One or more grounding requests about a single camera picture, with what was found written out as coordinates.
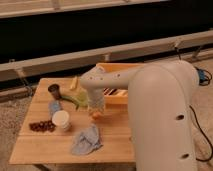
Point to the white paper cup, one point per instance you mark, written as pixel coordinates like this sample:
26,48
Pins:
61,119

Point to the yellow apple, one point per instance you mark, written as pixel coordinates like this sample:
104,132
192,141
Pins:
96,115

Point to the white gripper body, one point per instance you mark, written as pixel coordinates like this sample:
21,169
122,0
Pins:
96,100

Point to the blue crumpled cloth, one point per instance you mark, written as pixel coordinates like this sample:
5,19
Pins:
87,141

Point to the dark metal cup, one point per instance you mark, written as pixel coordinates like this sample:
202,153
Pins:
54,90

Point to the cutlery in tray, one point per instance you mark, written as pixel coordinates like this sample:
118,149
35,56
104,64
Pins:
115,92

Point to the blue power adapter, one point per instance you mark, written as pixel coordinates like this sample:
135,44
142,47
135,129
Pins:
202,76

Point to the dark red grapes bunch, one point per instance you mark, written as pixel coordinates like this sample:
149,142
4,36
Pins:
42,126

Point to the yellow plastic tray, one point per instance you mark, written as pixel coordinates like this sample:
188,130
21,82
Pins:
112,67

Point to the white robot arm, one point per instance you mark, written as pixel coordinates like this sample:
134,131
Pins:
159,96

